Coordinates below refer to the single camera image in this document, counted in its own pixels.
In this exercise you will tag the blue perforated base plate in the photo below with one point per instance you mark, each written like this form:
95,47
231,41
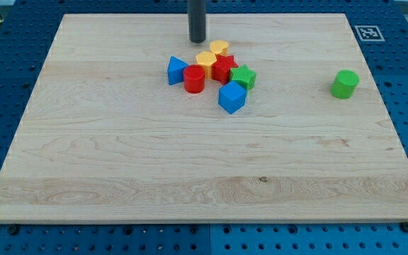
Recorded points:
26,35

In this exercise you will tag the green cylinder block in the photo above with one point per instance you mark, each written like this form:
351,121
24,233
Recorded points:
344,84

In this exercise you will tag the blue triangle block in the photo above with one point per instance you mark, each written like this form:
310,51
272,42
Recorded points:
175,70

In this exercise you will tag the light wooden board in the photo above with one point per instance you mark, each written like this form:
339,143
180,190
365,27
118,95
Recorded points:
105,139

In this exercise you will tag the red cylinder block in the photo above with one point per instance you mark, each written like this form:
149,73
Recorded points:
194,79

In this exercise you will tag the yellow hexagon block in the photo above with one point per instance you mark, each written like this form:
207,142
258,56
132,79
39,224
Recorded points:
206,60

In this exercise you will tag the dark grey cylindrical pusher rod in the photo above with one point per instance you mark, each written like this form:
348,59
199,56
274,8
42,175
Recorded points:
196,10

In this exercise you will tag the green star block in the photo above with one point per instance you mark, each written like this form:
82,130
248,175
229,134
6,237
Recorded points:
244,76

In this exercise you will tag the red star block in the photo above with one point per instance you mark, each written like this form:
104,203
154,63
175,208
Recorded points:
222,67

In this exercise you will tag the white fiducial marker tag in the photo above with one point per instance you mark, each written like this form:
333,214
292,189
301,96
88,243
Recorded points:
369,33

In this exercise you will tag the blue cube block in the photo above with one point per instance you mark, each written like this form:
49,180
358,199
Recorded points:
232,97

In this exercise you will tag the yellow heart block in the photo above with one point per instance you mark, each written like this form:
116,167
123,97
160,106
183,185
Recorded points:
219,47

